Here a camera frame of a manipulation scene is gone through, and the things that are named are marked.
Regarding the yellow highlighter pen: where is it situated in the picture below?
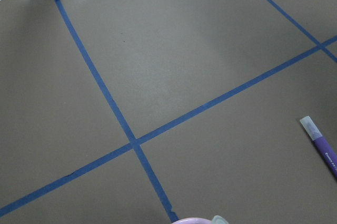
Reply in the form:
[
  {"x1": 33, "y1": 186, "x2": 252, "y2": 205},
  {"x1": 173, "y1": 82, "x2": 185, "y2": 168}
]
[{"x1": 211, "y1": 216, "x2": 229, "y2": 224}]

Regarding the purple highlighter pen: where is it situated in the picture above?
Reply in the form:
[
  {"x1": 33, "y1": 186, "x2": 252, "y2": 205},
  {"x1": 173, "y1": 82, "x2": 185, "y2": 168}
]
[{"x1": 300, "y1": 116, "x2": 336, "y2": 179}]

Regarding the lilac mesh pen holder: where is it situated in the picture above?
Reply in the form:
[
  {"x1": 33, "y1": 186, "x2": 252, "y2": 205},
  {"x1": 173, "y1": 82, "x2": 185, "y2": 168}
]
[{"x1": 172, "y1": 217, "x2": 211, "y2": 224}]

